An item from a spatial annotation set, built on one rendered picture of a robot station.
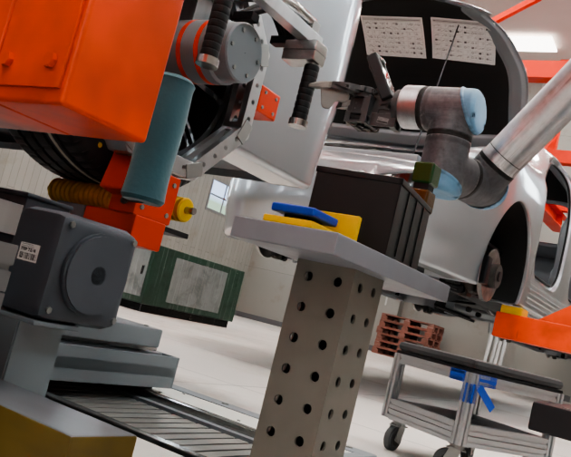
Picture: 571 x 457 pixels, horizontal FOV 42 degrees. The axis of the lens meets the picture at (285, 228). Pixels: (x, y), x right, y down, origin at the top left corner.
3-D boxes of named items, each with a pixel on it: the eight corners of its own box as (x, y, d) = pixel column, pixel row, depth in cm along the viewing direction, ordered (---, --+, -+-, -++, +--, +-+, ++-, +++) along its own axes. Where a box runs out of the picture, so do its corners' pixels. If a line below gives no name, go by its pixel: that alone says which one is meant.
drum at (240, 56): (183, 92, 175) (198, 36, 176) (256, 96, 163) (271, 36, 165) (143, 68, 163) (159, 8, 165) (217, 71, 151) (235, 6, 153)
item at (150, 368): (72, 357, 199) (82, 322, 200) (170, 393, 179) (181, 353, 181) (-104, 338, 158) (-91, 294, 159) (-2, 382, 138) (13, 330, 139)
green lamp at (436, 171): (418, 187, 138) (422, 166, 138) (438, 189, 135) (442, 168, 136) (410, 180, 134) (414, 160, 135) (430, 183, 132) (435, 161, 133)
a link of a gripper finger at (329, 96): (304, 102, 157) (345, 111, 157) (310, 75, 158) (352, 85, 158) (303, 105, 161) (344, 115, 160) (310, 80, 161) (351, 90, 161)
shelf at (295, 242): (362, 285, 139) (365, 268, 139) (447, 303, 129) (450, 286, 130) (228, 235, 103) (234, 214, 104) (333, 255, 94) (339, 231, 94)
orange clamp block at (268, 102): (233, 108, 192) (252, 120, 200) (256, 110, 188) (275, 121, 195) (239, 82, 193) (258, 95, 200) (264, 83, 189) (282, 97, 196)
